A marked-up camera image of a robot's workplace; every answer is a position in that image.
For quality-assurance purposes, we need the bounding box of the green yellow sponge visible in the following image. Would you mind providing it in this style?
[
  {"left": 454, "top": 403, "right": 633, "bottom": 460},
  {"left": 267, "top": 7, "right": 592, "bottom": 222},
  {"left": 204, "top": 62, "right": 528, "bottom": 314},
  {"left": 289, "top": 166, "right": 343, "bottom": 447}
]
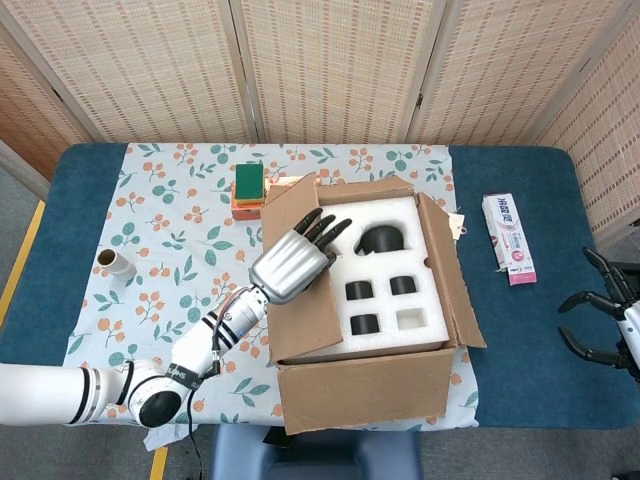
[{"left": 234, "top": 163, "right": 266, "bottom": 207}]

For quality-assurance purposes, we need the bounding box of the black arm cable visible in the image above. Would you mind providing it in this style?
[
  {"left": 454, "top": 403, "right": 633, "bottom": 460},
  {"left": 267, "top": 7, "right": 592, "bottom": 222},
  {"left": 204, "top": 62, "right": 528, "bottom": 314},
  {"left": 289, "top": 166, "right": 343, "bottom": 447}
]
[{"left": 185, "top": 372, "right": 205, "bottom": 480}]

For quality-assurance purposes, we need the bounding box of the white pink toothpaste box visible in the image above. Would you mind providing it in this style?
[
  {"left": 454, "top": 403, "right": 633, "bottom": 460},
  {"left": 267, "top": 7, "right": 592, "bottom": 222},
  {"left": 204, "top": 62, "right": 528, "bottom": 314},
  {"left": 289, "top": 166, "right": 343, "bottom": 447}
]
[{"left": 481, "top": 193, "right": 539, "bottom": 287}]

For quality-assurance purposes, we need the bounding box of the bamboo folding screen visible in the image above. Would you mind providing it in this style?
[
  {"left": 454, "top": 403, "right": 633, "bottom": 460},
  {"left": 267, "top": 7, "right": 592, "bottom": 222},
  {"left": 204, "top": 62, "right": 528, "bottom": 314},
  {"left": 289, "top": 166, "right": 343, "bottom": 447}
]
[{"left": 0, "top": 0, "right": 640, "bottom": 246}]

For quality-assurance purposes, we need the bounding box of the red cardboard box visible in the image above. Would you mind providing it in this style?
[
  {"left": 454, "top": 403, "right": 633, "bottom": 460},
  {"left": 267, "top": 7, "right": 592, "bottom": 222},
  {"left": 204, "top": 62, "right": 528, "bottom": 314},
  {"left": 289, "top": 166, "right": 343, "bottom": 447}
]
[{"left": 260, "top": 172, "right": 489, "bottom": 436}]

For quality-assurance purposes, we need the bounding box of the cardboard tube roll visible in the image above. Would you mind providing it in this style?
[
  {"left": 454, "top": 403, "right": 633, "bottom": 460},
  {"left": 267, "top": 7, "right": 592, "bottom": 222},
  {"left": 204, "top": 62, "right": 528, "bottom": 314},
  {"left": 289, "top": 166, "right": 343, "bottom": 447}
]
[{"left": 96, "top": 248, "right": 137, "bottom": 281}]

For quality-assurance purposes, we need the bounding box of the black equipment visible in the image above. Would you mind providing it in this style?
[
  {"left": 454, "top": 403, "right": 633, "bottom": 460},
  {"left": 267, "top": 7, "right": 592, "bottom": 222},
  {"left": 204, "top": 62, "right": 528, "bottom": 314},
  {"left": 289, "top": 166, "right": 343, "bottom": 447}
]
[{"left": 602, "top": 262, "right": 640, "bottom": 301}]

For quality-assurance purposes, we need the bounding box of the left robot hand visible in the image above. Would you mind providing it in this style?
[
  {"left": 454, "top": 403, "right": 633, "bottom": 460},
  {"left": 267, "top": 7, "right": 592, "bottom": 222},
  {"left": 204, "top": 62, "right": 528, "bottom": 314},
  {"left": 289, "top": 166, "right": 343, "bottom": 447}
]
[{"left": 248, "top": 209, "right": 354, "bottom": 305}]

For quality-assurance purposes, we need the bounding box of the white foam insert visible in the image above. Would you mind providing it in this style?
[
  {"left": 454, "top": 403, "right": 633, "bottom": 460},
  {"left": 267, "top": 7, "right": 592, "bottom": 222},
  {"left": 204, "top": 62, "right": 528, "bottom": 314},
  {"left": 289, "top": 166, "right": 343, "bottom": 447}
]
[{"left": 314, "top": 195, "right": 450, "bottom": 357}]

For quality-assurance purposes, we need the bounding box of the blue chair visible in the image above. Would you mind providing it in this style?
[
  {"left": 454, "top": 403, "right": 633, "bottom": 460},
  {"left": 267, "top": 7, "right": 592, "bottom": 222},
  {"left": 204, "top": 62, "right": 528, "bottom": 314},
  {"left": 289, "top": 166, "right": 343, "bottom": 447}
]
[{"left": 209, "top": 427, "right": 424, "bottom": 480}]

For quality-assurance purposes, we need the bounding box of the small orange box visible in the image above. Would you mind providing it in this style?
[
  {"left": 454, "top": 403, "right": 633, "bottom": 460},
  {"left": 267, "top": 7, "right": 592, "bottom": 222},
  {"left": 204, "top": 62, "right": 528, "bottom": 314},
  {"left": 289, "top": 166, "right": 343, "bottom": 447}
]
[{"left": 230, "top": 182, "right": 264, "bottom": 222}]

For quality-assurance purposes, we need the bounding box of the floral tablecloth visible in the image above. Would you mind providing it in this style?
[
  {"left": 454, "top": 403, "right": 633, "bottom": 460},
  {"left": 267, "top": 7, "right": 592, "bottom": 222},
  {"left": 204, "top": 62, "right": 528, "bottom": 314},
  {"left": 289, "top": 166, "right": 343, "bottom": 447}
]
[{"left": 47, "top": 143, "right": 481, "bottom": 432}]

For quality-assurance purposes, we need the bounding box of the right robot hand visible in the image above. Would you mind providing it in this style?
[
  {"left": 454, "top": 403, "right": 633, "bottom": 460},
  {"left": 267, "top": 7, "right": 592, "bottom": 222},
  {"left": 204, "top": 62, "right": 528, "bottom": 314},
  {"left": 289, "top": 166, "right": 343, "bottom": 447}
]
[{"left": 557, "top": 247, "right": 640, "bottom": 371}]

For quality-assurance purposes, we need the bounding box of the large black pot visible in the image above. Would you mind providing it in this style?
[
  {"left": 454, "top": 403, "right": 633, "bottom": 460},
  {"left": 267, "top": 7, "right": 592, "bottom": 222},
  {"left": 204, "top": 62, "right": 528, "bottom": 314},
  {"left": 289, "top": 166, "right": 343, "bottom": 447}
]
[{"left": 355, "top": 225, "right": 406, "bottom": 255}]

